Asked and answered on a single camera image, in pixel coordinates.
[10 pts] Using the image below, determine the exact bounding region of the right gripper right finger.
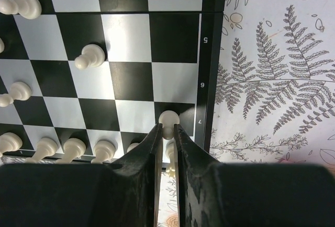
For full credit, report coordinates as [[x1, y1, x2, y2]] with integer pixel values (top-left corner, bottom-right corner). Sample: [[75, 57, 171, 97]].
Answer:
[[174, 124, 334, 226]]

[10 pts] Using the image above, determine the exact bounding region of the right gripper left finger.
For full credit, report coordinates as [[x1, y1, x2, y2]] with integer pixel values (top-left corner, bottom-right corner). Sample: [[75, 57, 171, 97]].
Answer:
[[1, 123, 163, 226]]

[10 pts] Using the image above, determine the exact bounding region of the white pawn piece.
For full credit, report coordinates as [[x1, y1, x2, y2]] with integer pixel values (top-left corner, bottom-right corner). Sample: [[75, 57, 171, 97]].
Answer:
[[159, 110, 180, 140]]

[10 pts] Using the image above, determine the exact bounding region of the black and grey chessboard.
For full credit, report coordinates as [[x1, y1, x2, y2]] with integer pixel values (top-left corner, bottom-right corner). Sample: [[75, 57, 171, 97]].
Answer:
[[1, 0, 224, 162]]

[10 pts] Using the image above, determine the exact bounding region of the white rook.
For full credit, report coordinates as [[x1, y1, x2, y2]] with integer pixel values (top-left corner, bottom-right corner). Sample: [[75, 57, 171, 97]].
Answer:
[[165, 141, 175, 178]]

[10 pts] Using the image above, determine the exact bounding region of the floral tablecloth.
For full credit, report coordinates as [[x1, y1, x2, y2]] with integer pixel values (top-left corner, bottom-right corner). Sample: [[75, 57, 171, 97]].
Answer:
[[1, 0, 334, 226]]

